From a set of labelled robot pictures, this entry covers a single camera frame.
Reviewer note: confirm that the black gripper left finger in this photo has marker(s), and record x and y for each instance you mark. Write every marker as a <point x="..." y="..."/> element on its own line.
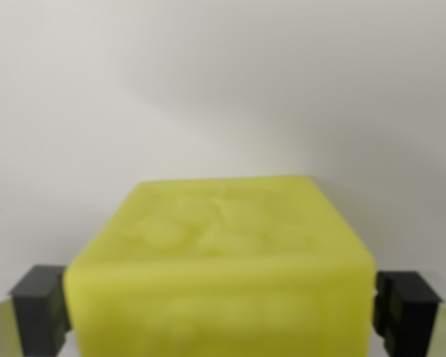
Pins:
<point x="37" y="308"/>

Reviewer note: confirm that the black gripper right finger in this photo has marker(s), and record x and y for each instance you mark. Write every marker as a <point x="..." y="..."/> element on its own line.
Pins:
<point x="409" y="312"/>

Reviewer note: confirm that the yellow cube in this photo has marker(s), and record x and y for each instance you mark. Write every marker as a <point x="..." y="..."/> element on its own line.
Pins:
<point x="223" y="275"/>

